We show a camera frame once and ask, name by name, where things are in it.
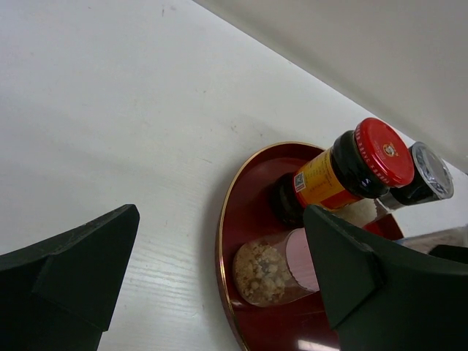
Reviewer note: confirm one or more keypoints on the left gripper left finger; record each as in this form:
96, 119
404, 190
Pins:
60, 293

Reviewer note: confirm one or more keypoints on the black top grinder bottle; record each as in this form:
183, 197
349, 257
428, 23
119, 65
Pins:
432, 182

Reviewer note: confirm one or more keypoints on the red round tray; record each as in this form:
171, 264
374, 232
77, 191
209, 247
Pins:
298, 324

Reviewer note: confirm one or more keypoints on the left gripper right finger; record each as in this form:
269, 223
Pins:
380, 295

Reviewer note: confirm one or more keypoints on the red lid chili sauce jar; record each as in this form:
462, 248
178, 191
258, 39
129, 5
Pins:
364, 163

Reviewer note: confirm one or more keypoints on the pink lid spice shaker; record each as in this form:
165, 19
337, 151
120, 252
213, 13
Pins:
275, 269

